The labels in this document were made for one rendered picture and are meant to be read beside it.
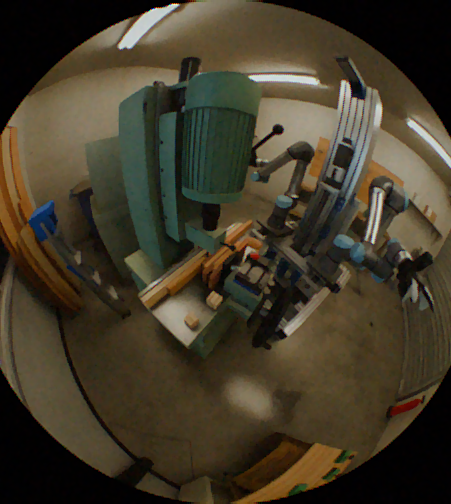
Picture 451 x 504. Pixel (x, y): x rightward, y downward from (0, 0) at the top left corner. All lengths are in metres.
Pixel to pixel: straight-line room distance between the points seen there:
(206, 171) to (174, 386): 1.37
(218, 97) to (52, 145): 2.53
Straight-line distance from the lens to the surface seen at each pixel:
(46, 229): 0.99
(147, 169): 0.50
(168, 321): 0.49
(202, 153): 0.34
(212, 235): 0.47
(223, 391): 1.36
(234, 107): 0.34
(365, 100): 1.20
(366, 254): 0.67
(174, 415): 1.41
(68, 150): 2.66
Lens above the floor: 1.35
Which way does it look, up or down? 42 degrees down
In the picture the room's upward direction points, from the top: 10 degrees clockwise
